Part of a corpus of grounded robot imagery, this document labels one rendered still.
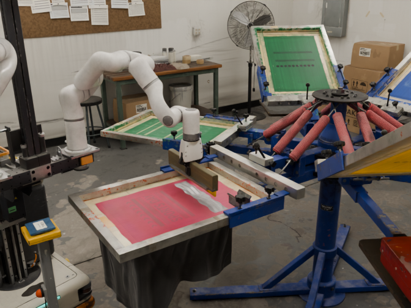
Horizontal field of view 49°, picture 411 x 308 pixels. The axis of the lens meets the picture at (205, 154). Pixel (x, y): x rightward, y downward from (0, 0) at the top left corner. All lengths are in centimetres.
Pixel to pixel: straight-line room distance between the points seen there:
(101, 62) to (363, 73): 448
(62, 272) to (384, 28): 500
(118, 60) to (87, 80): 19
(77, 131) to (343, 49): 518
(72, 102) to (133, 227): 65
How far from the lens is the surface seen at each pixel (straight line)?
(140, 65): 197
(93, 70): 206
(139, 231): 187
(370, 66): 604
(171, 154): 216
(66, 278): 285
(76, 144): 222
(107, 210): 205
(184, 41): 635
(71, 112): 218
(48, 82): 568
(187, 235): 179
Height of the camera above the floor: 190
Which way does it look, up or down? 21 degrees down
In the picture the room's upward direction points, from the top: 1 degrees counter-clockwise
